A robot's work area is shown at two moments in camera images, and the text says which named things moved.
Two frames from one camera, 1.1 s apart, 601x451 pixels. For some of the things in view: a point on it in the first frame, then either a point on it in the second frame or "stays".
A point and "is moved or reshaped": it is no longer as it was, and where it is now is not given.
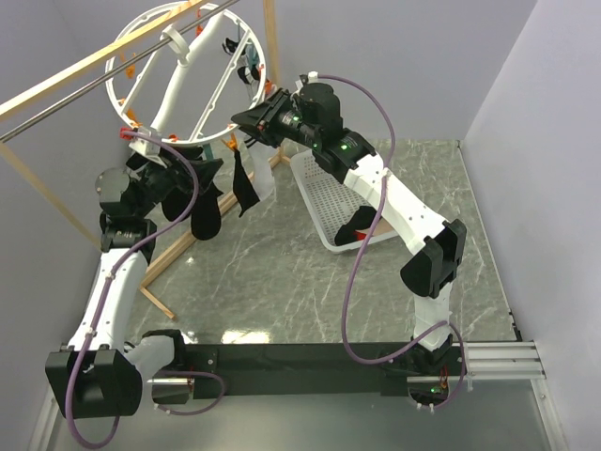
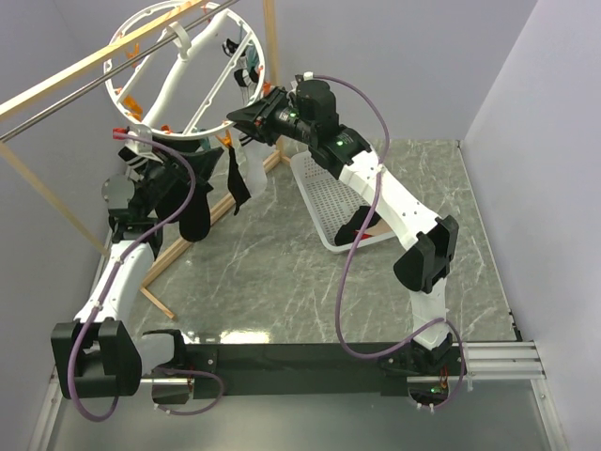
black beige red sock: (360, 226) stays
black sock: (244, 192) is moved or reshaped
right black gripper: (259, 122) stays
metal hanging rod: (207, 19) stays
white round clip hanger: (177, 39) is moved or reshaped
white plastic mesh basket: (331, 204) stays
